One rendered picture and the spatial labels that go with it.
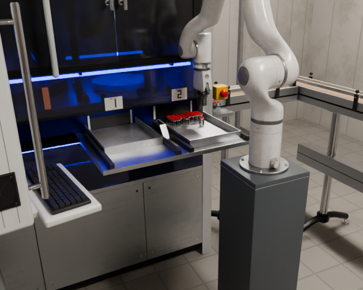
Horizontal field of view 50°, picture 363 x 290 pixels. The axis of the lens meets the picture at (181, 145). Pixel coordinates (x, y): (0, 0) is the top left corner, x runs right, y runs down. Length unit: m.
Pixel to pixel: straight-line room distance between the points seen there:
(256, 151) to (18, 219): 0.85
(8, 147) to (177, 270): 1.41
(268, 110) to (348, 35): 3.17
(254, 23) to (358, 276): 1.60
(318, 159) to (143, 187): 1.14
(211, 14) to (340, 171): 1.27
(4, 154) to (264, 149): 0.88
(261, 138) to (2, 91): 0.87
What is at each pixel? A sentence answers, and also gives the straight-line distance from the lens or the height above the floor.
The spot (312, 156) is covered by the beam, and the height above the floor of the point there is 0.51.
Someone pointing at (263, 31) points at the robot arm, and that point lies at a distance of 1.44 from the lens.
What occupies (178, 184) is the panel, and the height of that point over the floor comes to 0.52.
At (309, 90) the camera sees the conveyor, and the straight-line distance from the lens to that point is 2.53.
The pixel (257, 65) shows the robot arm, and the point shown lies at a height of 1.26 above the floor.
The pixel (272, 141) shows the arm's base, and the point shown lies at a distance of 1.47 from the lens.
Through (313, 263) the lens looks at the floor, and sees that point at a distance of 2.51.
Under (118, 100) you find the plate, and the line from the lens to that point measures 1.85.
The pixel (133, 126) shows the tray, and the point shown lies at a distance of 1.94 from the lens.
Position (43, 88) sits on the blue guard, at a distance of 1.77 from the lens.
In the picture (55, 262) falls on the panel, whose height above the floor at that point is 0.26.
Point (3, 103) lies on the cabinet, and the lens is 1.21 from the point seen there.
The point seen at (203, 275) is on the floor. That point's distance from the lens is 2.34.
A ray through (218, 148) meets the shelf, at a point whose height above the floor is 0.87.
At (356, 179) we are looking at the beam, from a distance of 2.42.
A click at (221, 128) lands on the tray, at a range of 1.90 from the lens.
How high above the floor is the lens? 1.50
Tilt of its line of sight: 22 degrees down
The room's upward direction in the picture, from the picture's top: 1 degrees counter-clockwise
